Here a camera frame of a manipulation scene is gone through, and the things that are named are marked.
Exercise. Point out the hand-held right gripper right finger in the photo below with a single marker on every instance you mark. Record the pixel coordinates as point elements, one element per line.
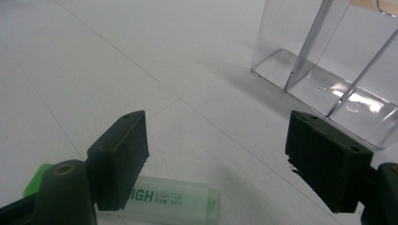
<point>325,156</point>

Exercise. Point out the clear plastic organizer box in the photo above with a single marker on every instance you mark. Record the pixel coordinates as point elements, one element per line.
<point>325,62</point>

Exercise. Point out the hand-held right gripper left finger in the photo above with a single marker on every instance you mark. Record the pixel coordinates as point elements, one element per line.
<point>117,162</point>

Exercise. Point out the green highlighter pen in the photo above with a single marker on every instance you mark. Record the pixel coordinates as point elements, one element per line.
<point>175,200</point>

